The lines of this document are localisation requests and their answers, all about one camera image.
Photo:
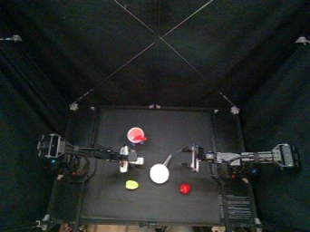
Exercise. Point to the white sushi roll toy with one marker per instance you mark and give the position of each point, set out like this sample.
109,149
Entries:
139,161

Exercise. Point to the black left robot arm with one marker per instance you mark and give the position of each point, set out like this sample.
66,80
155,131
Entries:
90,152

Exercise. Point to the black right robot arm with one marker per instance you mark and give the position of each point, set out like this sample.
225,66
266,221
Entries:
245,157

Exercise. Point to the small blue toy piece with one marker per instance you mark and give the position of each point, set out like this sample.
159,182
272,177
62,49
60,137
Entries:
133,143

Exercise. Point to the small red toy piece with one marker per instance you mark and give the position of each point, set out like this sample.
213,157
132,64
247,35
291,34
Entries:
141,139

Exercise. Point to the yellow-green toy fruit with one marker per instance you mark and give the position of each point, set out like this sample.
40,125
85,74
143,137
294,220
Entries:
131,184

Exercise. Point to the red plastic cup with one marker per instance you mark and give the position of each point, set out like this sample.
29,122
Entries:
133,133

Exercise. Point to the red toy strawberry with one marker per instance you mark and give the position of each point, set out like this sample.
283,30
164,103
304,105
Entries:
184,188

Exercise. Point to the white printed label sticker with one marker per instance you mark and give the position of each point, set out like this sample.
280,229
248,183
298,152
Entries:
236,207

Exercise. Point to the grey table corner clamp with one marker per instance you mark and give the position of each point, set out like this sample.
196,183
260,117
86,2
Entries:
41,223
258,224

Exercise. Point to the grey frame middle bracket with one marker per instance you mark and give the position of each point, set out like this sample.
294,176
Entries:
153,106

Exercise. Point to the grey frame corner bracket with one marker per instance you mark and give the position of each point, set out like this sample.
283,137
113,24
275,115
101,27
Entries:
14,38
73,106
233,109
302,40

